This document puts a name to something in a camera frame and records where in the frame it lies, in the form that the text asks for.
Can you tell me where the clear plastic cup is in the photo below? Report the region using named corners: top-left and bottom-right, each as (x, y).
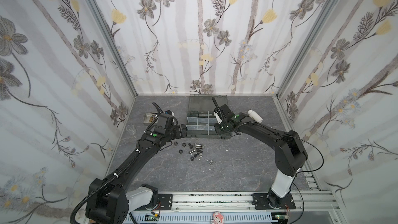
top-left (125, 124), bottom-right (136, 136)

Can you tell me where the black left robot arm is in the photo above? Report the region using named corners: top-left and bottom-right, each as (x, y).
top-left (85, 111), bottom-right (187, 224)

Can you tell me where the green compartment organizer box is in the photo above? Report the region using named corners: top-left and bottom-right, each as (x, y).
top-left (186, 94), bottom-right (231, 140)

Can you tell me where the black corrugated cable conduit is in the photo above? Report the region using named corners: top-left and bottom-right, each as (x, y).
top-left (69, 167), bottom-right (141, 224)

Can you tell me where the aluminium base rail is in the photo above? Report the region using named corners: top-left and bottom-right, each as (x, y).
top-left (124, 191), bottom-right (346, 224)

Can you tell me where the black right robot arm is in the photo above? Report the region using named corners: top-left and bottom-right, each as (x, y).
top-left (214, 103), bottom-right (308, 209)

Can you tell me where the white plastic bottle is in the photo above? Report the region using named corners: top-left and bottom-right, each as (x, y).
top-left (247, 110), bottom-right (263, 123)

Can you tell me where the pink cartoon figure sticker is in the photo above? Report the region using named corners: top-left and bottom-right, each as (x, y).
top-left (211, 212), bottom-right (224, 224)

